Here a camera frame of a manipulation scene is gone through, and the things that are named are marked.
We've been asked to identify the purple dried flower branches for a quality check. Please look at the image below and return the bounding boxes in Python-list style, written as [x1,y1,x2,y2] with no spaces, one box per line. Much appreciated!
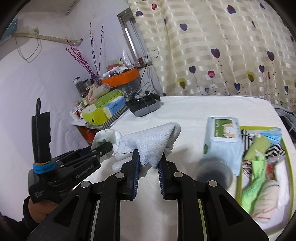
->
[65,22,104,85]

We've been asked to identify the blue face masks bundle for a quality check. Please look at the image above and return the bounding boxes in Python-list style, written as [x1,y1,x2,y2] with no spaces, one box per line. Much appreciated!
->
[258,128,282,146]

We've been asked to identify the green rabbit towel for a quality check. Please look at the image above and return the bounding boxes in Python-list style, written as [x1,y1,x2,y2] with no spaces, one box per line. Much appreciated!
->
[243,135,270,161]

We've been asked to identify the grey sock pair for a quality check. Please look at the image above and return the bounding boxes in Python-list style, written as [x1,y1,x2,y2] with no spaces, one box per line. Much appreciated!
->
[112,122,181,177]

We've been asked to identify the green microfiber cloth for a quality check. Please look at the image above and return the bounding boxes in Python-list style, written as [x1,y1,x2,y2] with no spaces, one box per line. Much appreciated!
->
[241,155,266,214]

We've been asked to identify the pile of clothes on chair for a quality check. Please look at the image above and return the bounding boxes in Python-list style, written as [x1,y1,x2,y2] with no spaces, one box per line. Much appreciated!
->
[273,104,296,140]

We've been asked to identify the orange tray with clutter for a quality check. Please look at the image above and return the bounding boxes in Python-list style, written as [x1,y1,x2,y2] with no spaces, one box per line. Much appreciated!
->
[102,65,139,87]

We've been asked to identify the heart pattern curtain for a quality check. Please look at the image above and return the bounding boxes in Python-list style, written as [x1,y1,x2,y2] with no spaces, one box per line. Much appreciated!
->
[128,1,295,111]

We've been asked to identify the green shallow cardboard box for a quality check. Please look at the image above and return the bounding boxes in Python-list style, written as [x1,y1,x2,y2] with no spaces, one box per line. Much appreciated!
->
[235,126,294,235]

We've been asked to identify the red snack plastic packet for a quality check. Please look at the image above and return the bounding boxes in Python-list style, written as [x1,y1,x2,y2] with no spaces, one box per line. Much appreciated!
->
[265,159,277,181]

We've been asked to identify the stack of green boxes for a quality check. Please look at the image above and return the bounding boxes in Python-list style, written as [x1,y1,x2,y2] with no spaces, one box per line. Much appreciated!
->
[82,89,128,131]

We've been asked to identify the small striped sock roll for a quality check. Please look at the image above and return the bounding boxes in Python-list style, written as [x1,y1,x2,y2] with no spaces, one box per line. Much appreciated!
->
[241,129,253,153]

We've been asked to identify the grey lidded plastic container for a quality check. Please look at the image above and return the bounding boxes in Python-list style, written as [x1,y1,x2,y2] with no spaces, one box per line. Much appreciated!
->
[196,158,233,190]

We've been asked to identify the person's left hand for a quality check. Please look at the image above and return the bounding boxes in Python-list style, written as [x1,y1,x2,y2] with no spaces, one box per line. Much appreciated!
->
[28,198,58,223]

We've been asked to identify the cream red-striped towel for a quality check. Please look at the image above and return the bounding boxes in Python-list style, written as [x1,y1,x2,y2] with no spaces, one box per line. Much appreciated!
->
[252,180,280,223]

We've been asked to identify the white towel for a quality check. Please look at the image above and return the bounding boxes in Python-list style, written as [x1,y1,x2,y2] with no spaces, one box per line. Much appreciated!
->
[275,161,290,208]

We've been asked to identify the grey black device with cables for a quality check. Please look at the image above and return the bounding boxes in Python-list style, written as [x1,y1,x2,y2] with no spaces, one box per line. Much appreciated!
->
[126,93,161,117]

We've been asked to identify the white green sock pair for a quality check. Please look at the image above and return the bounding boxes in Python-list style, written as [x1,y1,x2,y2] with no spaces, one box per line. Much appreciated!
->
[91,129,122,161]

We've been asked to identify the wet wipes pack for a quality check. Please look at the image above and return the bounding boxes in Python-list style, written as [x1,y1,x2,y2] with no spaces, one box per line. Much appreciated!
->
[204,116,243,176]

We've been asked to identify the black white striped sock ball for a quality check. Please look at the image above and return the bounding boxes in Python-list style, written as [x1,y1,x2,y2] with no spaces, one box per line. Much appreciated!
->
[265,144,286,159]

